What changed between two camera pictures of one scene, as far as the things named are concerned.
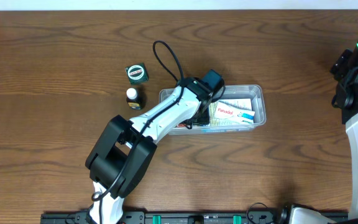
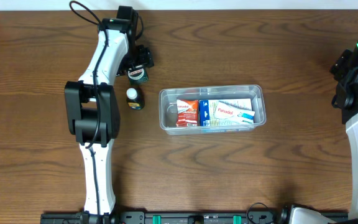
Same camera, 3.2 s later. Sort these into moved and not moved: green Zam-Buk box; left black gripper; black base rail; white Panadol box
Moved: left black gripper
Not moved: black base rail; green Zam-Buk box; white Panadol box
